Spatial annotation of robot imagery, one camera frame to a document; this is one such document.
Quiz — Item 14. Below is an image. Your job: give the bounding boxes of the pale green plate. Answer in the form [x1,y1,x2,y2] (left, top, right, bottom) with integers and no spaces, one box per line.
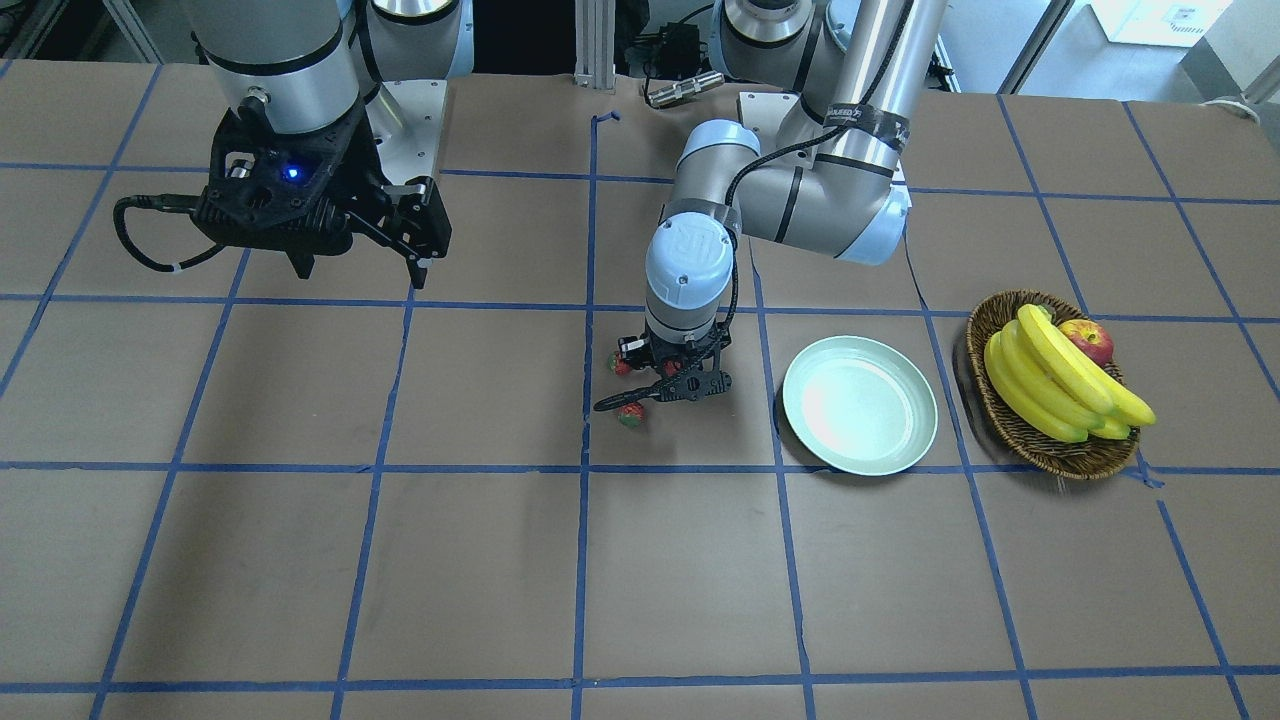
[781,334,940,477]

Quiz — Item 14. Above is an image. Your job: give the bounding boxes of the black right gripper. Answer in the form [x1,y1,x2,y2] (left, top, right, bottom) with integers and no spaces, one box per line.
[285,113,453,290]

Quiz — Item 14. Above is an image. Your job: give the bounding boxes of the yellow banana bunch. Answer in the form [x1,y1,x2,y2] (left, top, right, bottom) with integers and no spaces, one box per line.
[984,304,1157,443]

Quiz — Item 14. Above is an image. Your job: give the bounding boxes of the red yellow apple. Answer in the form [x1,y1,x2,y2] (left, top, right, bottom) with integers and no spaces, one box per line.
[1059,318,1115,366]

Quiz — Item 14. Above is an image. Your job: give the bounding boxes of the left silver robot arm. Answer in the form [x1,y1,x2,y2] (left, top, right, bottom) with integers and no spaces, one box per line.
[614,1,945,397]

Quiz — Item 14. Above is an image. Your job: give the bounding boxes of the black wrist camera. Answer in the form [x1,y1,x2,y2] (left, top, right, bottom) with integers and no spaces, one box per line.
[191,102,389,256]

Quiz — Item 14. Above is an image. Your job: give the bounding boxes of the aluminium frame post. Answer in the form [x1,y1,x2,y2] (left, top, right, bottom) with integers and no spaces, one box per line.
[573,0,617,94]

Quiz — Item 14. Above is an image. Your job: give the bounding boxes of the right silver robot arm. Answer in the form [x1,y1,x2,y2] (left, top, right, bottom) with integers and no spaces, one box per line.
[183,1,474,290]

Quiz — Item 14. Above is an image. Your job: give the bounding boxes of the woven wicker basket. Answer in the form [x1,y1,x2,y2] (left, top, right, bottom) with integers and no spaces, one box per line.
[952,290,1140,480]

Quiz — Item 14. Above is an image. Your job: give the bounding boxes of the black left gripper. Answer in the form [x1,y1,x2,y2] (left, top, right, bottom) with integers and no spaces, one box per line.
[616,325,733,386]

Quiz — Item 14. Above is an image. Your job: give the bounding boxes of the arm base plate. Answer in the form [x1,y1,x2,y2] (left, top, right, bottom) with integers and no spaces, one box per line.
[366,79,448,184]

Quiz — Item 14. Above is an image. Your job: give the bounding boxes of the red strawberry green side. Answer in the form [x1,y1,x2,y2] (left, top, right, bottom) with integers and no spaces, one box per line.
[614,402,646,428]

